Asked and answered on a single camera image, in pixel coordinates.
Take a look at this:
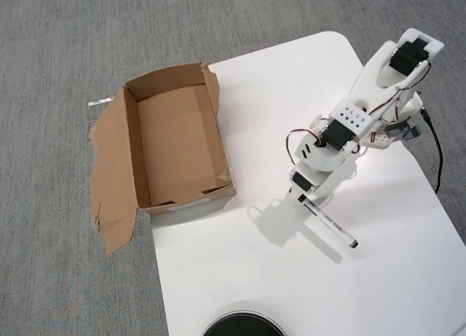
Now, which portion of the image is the grey table clamp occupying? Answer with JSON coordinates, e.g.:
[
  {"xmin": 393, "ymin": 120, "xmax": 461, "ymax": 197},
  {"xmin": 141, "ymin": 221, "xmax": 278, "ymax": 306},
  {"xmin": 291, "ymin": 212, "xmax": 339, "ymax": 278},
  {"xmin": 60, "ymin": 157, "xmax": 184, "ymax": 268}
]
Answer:
[{"xmin": 386, "ymin": 121, "xmax": 423, "ymax": 142}]

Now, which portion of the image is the black round disc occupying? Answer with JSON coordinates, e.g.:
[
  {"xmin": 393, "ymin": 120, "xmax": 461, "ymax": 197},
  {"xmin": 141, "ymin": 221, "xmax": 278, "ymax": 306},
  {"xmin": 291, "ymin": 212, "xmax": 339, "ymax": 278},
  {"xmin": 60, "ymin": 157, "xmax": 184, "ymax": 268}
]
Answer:
[{"xmin": 200, "ymin": 309, "xmax": 288, "ymax": 336}]

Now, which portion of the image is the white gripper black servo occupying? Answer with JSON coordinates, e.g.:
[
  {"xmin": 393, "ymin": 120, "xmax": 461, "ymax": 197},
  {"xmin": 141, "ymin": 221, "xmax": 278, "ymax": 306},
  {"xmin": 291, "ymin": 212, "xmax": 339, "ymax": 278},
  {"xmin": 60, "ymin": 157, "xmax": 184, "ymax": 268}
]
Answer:
[{"xmin": 287, "ymin": 163, "xmax": 331, "ymax": 206}]

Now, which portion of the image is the white five-joint robot arm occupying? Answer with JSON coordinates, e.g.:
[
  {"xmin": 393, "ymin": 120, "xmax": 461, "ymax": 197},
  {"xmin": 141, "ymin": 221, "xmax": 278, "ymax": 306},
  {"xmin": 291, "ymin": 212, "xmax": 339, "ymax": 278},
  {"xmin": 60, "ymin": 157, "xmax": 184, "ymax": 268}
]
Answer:
[{"xmin": 285, "ymin": 28, "xmax": 445, "ymax": 173}]

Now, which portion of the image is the black power cable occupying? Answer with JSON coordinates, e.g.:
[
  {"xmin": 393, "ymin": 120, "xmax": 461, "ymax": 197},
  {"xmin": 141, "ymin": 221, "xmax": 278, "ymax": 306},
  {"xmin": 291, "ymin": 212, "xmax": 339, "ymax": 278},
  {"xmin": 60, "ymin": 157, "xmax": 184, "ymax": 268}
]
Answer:
[{"xmin": 420, "ymin": 108, "xmax": 444, "ymax": 195}]

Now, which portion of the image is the white marker pen black cap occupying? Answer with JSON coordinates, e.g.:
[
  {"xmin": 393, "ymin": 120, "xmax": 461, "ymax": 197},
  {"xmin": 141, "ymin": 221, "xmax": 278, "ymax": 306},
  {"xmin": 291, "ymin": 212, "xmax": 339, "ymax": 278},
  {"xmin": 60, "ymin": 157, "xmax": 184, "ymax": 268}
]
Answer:
[{"xmin": 297, "ymin": 194, "xmax": 360, "ymax": 250}]

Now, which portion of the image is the open brown cardboard box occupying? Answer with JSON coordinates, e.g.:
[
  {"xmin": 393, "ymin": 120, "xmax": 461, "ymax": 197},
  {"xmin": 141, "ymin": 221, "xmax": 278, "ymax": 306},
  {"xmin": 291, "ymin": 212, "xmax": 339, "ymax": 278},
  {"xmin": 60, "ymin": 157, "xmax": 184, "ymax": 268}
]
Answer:
[{"xmin": 87, "ymin": 61, "xmax": 238, "ymax": 256}]

